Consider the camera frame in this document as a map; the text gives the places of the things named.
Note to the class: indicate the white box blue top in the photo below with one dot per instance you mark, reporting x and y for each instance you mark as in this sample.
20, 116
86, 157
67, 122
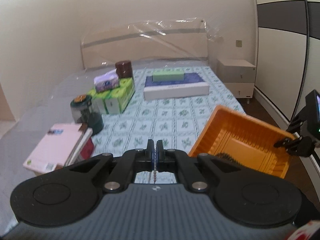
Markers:
175, 90

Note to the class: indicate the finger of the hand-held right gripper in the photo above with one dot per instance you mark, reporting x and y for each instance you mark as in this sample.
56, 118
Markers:
285, 142
296, 121

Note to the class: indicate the plastic covered mattress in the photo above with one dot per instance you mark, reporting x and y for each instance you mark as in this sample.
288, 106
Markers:
37, 100

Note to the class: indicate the wall socket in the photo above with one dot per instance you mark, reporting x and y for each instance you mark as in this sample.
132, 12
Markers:
239, 43

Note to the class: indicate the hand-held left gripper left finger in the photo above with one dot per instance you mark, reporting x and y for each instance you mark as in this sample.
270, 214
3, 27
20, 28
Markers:
151, 152

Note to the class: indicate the red white patterned clothing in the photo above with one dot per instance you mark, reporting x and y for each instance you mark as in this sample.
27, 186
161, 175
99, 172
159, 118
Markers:
303, 231

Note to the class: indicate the bundle of green tissue packs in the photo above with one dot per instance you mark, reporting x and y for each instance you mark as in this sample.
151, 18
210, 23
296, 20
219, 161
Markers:
117, 97

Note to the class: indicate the brown canister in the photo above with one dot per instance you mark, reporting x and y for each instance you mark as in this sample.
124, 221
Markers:
123, 68

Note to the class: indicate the orange ribbed plastic tray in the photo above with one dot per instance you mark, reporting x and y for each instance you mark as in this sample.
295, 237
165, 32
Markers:
240, 135

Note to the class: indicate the light green box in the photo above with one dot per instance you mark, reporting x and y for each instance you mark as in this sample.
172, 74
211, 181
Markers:
168, 76

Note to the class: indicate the dark green lantern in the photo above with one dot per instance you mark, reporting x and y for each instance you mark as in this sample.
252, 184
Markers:
86, 115

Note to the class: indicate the white nightstand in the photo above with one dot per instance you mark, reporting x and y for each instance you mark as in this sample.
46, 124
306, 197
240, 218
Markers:
236, 77

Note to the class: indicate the white grey wardrobe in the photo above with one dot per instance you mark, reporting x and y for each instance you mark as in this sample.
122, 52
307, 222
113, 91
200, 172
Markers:
282, 55

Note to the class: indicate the thick book set red spine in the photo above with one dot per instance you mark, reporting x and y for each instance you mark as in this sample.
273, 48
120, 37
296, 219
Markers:
85, 147

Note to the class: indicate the purple tissue pack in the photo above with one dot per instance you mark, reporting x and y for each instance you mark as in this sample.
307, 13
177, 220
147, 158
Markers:
106, 81

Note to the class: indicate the beige plastic-wrapped headboard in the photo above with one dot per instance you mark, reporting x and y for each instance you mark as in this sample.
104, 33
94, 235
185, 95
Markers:
140, 47

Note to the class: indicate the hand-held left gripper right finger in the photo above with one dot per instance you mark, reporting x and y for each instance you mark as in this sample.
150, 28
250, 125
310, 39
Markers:
160, 152

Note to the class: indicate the pale cover book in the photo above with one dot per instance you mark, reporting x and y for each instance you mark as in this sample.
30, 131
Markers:
55, 145

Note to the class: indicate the pale pearl bead strand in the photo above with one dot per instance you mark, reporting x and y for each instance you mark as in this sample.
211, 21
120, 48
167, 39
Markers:
155, 167

